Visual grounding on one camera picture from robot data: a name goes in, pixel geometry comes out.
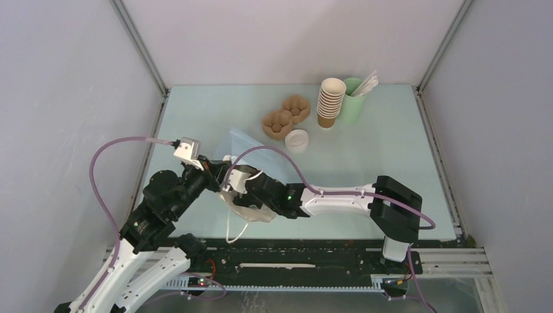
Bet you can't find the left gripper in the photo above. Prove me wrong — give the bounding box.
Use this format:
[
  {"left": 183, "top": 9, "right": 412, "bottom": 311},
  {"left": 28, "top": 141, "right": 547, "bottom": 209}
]
[{"left": 171, "top": 153, "right": 233, "bottom": 218}]

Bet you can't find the white paper bag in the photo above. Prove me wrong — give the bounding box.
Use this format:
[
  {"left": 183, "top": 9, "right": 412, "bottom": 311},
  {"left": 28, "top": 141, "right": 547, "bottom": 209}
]
[{"left": 215, "top": 127, "right": 289, "bottom": 244}]

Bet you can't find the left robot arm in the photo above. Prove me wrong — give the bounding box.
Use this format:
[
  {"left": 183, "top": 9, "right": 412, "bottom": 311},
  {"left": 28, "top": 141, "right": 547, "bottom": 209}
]
[{"left": 55, "top": 156, "right": 231, "bottom": 312}]

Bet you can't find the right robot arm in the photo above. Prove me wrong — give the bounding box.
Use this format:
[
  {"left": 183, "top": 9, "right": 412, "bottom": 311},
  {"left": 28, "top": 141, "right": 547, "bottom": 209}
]
[{"left": 226, "top": 173, "right": 423, "bottom": 273}]

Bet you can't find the green holder cup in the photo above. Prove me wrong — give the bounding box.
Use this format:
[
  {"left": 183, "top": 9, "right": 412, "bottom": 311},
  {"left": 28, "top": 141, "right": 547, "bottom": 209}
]
[{"left": 337, "top": 78, "right": 366, "bottom": 125}]

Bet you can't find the stack of paper cups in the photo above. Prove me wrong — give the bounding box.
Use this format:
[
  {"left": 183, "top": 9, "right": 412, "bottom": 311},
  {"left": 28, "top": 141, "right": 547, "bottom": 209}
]
[{"left": 317, "top": 78, "right": 346, "bottom": 129}]

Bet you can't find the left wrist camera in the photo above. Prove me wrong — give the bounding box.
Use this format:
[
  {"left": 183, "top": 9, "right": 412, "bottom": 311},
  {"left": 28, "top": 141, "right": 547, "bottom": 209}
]
[{"left": 172, "top": 137, "right": 205, "bottom": 171}]

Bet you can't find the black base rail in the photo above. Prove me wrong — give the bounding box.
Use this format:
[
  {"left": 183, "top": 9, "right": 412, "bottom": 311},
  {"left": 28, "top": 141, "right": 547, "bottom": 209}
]
[{"left": 112, "top": 236, "right": 494, "bottom": 295}]

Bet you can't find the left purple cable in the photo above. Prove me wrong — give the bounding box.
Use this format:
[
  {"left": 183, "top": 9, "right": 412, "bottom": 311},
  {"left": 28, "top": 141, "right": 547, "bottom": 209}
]
[{"left": 78, "top": 136, "right": 176, "bottom": 313}]

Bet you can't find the purple cable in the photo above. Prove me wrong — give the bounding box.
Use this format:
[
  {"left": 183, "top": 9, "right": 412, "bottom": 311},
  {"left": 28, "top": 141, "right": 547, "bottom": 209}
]
[
  {"left": 78, "top": 136, "right": 176, "bottom": 313},
  {"left": 224, "top": 145, "right": 437, "bottom": 313}
]

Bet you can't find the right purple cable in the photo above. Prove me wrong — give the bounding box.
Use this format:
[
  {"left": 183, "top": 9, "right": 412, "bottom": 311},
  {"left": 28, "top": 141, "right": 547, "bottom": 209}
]
[{"left": 224, "top": 145, "right": 437, "bottom": 313}]

